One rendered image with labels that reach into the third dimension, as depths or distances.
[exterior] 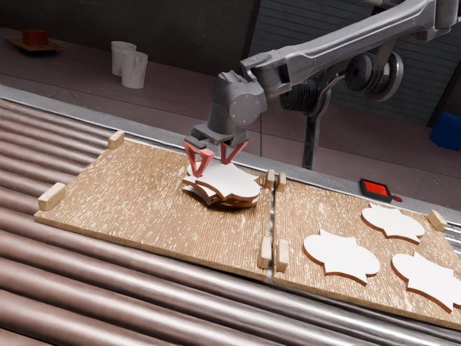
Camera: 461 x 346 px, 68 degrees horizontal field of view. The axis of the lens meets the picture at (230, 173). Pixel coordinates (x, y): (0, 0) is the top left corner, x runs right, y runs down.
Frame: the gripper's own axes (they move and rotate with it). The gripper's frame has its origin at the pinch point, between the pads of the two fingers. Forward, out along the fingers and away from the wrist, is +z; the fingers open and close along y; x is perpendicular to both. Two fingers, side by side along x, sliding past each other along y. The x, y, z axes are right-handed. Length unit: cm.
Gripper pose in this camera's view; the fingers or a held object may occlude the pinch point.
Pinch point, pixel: (211, 167)
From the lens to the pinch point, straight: 73.5
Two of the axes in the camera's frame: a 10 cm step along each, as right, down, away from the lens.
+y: 5.8, -2.7, 7.7
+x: -7.8, -4.6, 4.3
